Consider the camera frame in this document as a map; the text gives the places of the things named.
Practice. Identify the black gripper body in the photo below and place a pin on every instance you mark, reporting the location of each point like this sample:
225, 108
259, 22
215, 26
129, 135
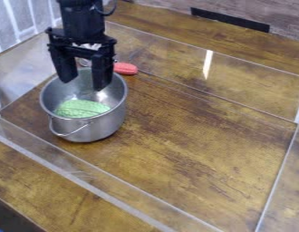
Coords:
81, 36

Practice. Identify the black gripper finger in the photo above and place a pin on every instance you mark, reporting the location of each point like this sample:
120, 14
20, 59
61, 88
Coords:
64, 63
101, 71

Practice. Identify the green bumpy toy vegetable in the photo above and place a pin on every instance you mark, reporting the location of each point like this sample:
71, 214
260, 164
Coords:
80, 109

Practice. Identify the silver metal pot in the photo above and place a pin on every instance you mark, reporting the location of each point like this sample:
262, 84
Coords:
89, 128

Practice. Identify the red handled metal spatula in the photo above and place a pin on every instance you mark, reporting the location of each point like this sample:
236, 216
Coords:
121, 68

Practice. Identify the black wall strip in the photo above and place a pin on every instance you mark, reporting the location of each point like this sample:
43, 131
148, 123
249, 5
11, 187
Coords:
228, 19

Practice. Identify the clear acrylic barrier wall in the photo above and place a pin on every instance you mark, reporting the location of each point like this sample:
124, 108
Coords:
203, 161

